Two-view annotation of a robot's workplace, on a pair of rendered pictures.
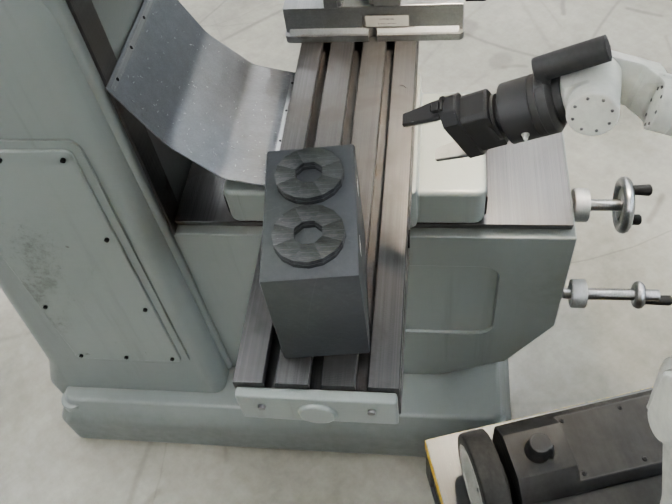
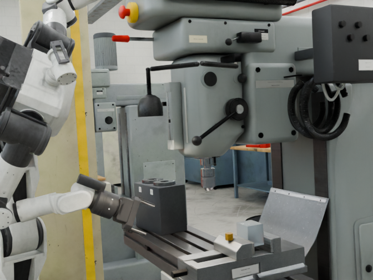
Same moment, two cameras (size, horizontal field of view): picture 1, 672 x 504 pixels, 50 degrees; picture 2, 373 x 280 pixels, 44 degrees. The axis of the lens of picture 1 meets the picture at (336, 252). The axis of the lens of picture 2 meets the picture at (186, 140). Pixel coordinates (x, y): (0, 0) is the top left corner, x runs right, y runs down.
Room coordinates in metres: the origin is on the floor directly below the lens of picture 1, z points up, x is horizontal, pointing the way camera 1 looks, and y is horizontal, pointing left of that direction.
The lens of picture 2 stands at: (2.14, -1.08, 1.44)
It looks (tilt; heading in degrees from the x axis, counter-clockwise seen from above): 3 degrees down; 140
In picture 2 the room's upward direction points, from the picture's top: 3 degrees counter-clockwise
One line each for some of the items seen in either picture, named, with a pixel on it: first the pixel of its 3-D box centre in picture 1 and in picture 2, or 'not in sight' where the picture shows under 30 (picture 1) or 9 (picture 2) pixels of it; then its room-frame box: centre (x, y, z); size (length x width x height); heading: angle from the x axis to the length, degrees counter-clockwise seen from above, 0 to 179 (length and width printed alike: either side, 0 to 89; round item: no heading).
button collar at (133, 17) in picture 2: not in sight; (132, 12); (0.97, -0.30, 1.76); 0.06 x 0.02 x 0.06; 166
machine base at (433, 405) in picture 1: (291, 337); not in sight; (1.08, 0.17, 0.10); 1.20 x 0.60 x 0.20; 76
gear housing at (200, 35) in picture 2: not in sight; (212, 41); (1.03, -0.04, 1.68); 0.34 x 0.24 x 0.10; 76
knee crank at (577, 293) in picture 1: (617, 294); not in sight; (0.76, -0.56, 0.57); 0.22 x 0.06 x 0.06; 76
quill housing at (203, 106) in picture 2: not in sight; (205, 106); (1.02, -0.07, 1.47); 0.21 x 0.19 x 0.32; 166
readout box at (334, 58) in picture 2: not in sight; (349, 45); (1.42, 0.14, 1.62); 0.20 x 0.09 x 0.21; 76
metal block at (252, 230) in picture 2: not in sight; (250, 233); (1.25, -0.13, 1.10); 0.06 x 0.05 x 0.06; 166
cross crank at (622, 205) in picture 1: (605, 205); not in sight; (0.90, -0.56, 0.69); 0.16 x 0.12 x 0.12; 76
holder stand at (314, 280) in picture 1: (318, 249); (159, 204); (0.60, 0.02, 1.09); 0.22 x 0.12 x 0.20; 173
